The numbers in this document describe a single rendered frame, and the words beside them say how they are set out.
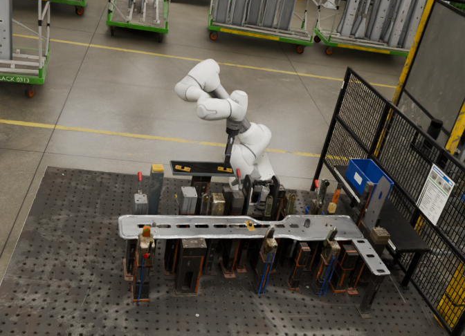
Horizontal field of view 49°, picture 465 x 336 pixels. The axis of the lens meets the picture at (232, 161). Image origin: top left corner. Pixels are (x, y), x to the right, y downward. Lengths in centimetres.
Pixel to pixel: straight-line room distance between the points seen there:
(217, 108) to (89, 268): 110
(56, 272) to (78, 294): 19
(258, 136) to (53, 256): 150
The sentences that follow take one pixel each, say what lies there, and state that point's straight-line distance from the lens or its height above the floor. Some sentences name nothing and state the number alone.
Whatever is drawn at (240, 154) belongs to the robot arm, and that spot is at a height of 105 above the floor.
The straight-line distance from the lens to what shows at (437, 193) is 309.
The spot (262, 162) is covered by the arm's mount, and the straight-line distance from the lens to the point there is 361.
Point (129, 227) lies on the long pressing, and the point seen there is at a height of 100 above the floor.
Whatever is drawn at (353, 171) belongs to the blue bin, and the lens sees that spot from 346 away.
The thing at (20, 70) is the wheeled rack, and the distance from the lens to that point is 635.
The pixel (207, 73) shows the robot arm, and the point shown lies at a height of 155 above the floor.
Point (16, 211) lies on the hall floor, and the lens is 449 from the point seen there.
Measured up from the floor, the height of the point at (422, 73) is 131.
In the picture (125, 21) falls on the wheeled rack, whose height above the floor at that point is 28.
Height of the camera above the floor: 265
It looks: 29 degrees down
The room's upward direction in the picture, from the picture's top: 12 degrees clockwise
